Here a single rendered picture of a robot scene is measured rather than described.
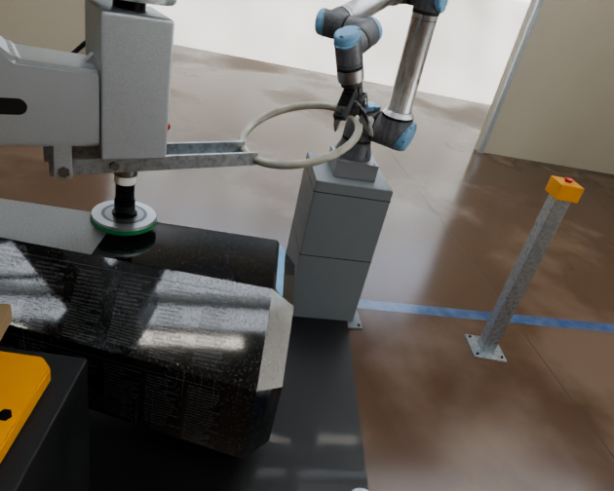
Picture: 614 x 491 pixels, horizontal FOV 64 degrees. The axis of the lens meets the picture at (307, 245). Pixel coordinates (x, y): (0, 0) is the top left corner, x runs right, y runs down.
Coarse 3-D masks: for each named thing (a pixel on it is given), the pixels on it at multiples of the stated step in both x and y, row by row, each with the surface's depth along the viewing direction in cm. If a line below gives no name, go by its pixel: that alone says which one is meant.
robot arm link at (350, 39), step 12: (336, 36) 158; (348, 36) 157; (360, 36) 158; (336, 48) 160; (348, 48) 158; (360, 48) 160; (336, 60) 164; (348, 60) 161; (360, 60) 163; (348, 72) 164
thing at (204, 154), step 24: (168, 144) 173; (192, 144) 178; (216, 144) 183; (240, 144) 188; (72, 168) 150; (96, 168) 154; (120, 168) 157; (144, 168) 162; (168, 168) 166; (192, 168) 171
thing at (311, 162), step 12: (276, 108) 209; (288, 108) 210; (300, 108) 210; (312, 108) 210; (324, 108) 207; (252, 120) 204; (264, 120) 207; (360, 132) 185; (348, 144) 180; (324, 156) 176; (336, 156) 177; (276, 168) 177; (288, 168) 176; (300, 168) 176
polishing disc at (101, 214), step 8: (112, 200) 179; (96, 208) 172; (104, 208) 173; (112, 208) 174; (136, 208) 177; (144, 208) 179; (152, 208) 180; (96, 216) 167; (104, 216) 168; (112, 216) 169; (136, 216) 173; (144, 216) 174; (152, 216) 175; (104, 224) 164; (112, 224) 165; (120, 224) 166; (128, 224) 167; (136, 224) 168; (144, 224) 169; (152, 224) 173
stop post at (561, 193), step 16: (560, 192) 237; (576, 192) 237; (544, 208) 250; (560, 208) 243; (544, 224) 248; (528, 240) 259; (544, 240) 252; (528, 256) 257; (512, 272) 270; (528, 272) 262; (512, 288) 267; (496, 304) 280; (512, 304) 272; (496, 320) 278; (480, 336) 292; (496, 336) 283; (480, 352) 287; (496, 352) 290
